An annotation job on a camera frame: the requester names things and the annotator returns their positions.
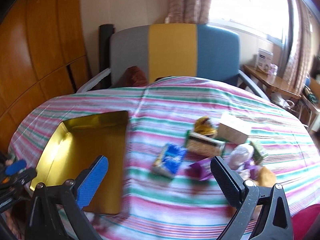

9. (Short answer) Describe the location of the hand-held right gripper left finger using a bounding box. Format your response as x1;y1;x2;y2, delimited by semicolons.
25;155;109;240

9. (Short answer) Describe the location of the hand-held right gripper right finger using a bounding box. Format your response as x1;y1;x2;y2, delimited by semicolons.
210;156;293;240

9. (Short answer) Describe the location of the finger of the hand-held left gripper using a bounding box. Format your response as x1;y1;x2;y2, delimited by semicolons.
5;159;38;185

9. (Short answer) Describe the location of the purple snack packet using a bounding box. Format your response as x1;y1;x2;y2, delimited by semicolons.
244;161;263;180
186;158;214;182

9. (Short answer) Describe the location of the maroon and gold gift box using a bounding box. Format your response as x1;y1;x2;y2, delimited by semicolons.
29;110;129;215

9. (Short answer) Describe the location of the small green box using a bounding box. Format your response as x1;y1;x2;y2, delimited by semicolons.
250;140;269;165

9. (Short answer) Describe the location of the white plastic bag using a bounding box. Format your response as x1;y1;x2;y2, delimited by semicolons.
229;144;255;170

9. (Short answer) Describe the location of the beige cardboard box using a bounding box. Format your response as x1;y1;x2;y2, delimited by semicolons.
216;114;252;144

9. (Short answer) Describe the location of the yellow knitted cloth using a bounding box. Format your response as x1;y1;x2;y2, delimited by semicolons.
194;117;217;137

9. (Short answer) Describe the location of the blue snack packet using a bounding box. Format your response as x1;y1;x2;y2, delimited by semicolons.
151;143;188;179

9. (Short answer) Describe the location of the striped cloth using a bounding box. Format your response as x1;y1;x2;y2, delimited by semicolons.
7;76;320;240

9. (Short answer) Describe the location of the white plastic container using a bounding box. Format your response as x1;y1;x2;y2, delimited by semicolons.
271;92;294;109

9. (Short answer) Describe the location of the wooden side desk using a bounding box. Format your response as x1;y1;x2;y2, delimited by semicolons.
242;64;302;100

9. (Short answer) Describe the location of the white side cabinet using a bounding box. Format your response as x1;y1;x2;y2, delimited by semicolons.
297;90;320;132

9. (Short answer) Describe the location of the reddish brown cloth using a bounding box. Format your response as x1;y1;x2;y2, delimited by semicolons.
125;66;148;88

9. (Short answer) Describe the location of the white cardboard box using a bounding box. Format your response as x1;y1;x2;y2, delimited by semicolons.
254;48;274;73

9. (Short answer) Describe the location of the wooden wardrobe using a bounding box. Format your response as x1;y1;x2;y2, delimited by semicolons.
0;0;92;150

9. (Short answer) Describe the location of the black upright roll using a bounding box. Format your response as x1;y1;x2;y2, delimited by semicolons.
99;24;114;80

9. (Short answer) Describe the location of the grey yellow blue chair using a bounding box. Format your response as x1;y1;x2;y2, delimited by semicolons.
76;24;272;103

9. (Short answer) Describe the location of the patterned curtain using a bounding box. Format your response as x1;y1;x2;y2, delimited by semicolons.
282;0;320;93
166;0;214;25

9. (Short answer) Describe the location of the window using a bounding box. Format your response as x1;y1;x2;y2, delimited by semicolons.
207;0;290;40

